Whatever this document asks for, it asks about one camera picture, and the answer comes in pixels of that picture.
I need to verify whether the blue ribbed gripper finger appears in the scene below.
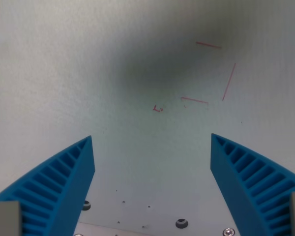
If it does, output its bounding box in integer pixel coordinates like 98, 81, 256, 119
210, 133, 295, 236
0, 135, 96, 236

